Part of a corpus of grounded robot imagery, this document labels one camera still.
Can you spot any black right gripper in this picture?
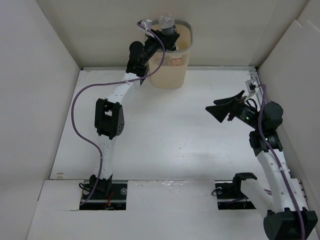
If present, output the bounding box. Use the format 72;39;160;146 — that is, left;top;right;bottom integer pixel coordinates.
206;90;263;131

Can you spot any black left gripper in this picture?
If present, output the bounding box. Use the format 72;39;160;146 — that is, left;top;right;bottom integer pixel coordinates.
140;28;178;65

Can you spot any small black cap cola bottle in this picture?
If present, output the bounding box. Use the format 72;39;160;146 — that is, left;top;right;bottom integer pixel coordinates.
158;13;178;35

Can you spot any red label water bottle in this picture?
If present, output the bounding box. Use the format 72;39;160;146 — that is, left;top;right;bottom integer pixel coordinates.
170;57;183;66

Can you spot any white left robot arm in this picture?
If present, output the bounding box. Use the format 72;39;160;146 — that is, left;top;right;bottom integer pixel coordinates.
89;30;180;199

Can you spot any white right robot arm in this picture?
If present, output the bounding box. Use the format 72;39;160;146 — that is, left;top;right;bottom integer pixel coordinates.
205;91;318;240

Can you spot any beige plastic waste bin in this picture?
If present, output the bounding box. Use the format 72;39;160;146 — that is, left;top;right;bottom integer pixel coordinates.
148;19;193;89

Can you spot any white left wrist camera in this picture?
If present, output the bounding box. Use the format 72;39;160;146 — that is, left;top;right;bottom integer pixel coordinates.
136;19;153;35

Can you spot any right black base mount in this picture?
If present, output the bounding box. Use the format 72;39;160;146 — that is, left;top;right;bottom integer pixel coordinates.
211;172;257;210

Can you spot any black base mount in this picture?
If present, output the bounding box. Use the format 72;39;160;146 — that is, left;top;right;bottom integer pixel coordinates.
79;175;128;211
211;172;257;210

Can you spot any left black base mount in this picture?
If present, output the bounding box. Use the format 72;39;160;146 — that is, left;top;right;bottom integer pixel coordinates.
79;175;128;211

